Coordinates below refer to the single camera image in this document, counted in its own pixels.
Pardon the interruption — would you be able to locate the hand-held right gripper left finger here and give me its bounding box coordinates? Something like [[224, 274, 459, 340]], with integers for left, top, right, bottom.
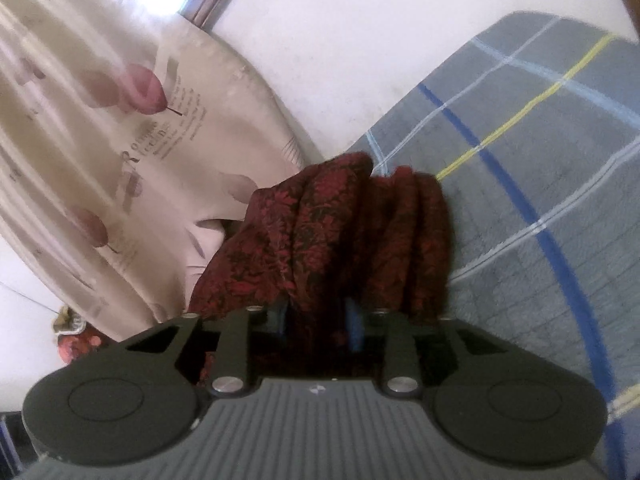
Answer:
[[119, 303, 290, 399]]

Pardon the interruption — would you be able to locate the dark red floral garment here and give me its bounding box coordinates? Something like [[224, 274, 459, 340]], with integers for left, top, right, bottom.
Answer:
[[188, 152, 455, 386]]

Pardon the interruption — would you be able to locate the pale patterned pillow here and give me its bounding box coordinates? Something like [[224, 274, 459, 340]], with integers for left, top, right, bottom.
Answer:
[[186, 219, 238, 286]]

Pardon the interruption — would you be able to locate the floral printed cloth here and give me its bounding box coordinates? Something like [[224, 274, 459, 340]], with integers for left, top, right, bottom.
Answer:
[[49, 304, 108, 367]]

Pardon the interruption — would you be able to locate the beige printed curtain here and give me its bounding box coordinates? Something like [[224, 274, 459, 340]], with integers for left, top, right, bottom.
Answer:
[[0, 0, 321, 344]]

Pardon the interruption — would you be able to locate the grey plaid blanket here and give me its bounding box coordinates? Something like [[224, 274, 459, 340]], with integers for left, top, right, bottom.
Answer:
[[345, 10, 640, 480]]

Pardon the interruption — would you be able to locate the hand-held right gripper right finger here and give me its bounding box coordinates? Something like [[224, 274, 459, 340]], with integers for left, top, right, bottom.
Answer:
[[345, 297, 503, 400]]

